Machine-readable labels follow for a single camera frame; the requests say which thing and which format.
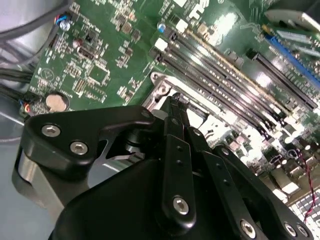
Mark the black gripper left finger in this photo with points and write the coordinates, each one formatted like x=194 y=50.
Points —
x=178 y=175

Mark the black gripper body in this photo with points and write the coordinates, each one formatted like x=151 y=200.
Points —
x=120 y=207

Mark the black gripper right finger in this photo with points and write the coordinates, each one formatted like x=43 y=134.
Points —
x=225 y=180

